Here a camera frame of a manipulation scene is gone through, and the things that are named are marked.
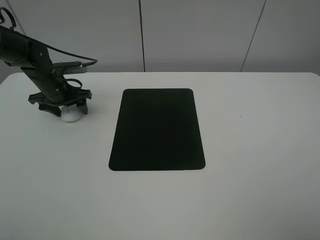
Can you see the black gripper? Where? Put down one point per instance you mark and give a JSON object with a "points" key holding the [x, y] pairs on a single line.
{"points": [[56, 90]]}

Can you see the white computer mouse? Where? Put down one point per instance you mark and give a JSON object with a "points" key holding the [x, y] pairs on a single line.
{"points": [[70, 114]]}

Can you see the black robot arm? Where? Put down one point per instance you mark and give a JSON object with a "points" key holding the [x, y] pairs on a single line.
{"points": [[33, 58]]}

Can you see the black mouse pad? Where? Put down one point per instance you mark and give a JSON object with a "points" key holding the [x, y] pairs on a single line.
{"points": [[157, 130]]}

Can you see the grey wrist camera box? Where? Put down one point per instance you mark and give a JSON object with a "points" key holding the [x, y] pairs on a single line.
{"points": [[69, 68]]}

